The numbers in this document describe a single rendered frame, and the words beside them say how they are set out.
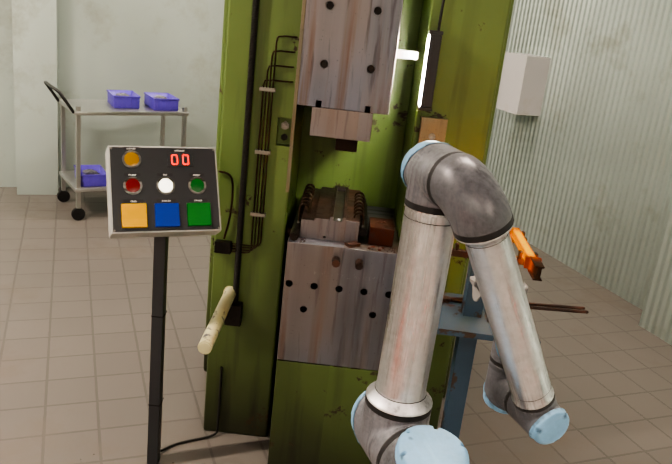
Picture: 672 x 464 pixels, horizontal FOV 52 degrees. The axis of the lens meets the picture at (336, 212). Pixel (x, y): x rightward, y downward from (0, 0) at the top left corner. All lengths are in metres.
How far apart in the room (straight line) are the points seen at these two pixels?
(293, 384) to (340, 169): 0.87
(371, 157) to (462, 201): 1.54
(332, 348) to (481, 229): 1.30
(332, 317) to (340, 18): 1.00
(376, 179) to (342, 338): 0.71
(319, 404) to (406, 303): 1.20
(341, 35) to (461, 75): 0.45
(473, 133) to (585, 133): 2.93
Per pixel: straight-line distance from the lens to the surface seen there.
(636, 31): 5.08
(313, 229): 2.37
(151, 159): 2.26
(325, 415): 2.61
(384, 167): 2.80
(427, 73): 2.37
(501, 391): 1.66
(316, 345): 2.47
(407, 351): 1.48
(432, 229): 1.38
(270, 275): 2.59
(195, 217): 2.23
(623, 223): 5.04
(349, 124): 2.28
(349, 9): 2.24
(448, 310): 2.35
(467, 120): 2.44
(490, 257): 1.32
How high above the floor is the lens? 1.70
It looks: 17 degrees down
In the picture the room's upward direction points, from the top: 6 degrees clockwise
